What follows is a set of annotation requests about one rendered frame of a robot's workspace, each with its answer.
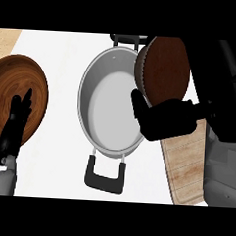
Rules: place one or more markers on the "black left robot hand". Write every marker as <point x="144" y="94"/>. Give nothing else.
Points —
<point x="12" y="130"/>

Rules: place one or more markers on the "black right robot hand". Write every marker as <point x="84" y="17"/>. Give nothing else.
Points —
<point x="169" y="121"/>

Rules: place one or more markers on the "round brown wooden plate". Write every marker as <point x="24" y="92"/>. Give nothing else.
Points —
<point x="14" y="85"/>

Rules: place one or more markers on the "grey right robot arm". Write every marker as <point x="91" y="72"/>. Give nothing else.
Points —
<point x="222" y="155"/>

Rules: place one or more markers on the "brown chocolate cupcake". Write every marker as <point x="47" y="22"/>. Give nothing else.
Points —
<point x="165" y="70"/>

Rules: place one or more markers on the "pale wooden cutting board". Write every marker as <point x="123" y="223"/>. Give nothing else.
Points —
<point x="186" y="169"/>

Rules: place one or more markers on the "pale wooden panel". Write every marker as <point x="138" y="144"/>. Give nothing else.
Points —
<point x="5" y="40"/>

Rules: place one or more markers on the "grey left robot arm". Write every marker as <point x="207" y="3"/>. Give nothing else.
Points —
<point x="4" y="179"/>

